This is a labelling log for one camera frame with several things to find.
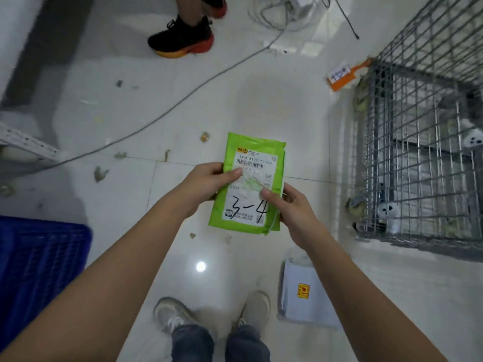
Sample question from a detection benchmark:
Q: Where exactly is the person's left hand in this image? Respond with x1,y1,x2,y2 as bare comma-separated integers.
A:
177,161,244,219

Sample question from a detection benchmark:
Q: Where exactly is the person's right hand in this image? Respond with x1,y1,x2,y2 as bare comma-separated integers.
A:
259,183,333,253

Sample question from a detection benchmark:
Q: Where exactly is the light green poly mailer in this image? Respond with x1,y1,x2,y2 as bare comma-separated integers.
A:
208,132,287,236

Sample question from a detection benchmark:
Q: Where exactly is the white grey poly mailer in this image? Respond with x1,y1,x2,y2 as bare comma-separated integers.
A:
277,252,343,330

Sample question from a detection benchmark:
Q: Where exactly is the blue plastic crate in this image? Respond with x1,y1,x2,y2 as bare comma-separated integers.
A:
0,215,93,353

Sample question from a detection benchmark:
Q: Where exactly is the person's left forearm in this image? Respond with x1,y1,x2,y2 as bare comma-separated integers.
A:
0,196,189,362

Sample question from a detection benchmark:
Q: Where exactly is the person's right forearm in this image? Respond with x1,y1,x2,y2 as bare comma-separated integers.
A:
300,235,450,362

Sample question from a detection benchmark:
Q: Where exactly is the person's right grey shoe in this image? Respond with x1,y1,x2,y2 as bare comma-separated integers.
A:
237,291,272,334

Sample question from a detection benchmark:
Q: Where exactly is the person's grey shoe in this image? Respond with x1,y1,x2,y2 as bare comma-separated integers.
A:
237,291,272,334
153,296,201,335

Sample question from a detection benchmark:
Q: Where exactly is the person's left grey shoe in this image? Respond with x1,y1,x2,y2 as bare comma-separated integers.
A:
153,296,201,335

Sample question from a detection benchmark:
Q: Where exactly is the person's right leg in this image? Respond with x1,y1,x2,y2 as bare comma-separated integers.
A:
225,324,272,362

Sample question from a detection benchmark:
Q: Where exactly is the person's leg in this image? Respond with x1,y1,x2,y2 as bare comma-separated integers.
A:
225,324,272,362
170,324,216,362

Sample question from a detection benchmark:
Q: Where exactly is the person's left leg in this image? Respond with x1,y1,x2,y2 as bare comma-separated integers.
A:
170,324,216,362

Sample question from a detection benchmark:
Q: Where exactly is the white smartphone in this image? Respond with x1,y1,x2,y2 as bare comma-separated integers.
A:
376,201,401,234
462,126,483,149

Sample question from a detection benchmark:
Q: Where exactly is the black orange sneaker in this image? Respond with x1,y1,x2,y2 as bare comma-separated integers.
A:
201,0,228,19

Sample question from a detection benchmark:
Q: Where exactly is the white metal shelf rack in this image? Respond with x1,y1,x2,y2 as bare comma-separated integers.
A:
0,120,61,162

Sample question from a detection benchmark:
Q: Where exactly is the grey floor cable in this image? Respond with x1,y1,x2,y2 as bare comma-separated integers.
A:
37,30,286,174

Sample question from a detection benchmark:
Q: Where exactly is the metal wire cart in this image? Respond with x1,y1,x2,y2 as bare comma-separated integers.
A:
347,0,483,260

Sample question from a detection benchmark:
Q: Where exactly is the coiled white cable bundle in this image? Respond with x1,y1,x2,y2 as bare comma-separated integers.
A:
247,0,333,33

